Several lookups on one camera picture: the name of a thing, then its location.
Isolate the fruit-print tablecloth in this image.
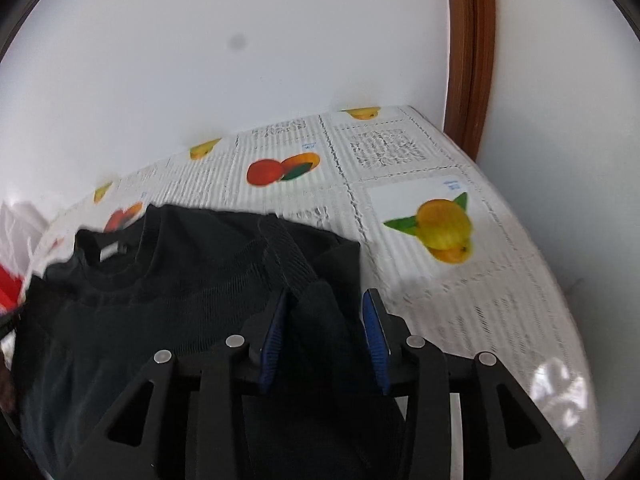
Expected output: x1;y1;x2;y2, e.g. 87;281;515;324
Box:
30;105;601;480

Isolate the red paper bag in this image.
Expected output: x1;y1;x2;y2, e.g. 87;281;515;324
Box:
0;265;27;312

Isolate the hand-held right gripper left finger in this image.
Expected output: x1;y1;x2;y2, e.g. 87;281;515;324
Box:
62;290;290;480

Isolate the white plastic bag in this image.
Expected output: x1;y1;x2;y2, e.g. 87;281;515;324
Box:
0;200;52;273

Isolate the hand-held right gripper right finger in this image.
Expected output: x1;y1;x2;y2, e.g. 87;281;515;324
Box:
362;288;586;480

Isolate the brown wooden door trim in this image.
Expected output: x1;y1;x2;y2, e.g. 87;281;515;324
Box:
442;0;497;162

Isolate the black sweatshirt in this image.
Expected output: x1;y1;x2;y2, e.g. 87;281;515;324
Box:
12;203;416;480

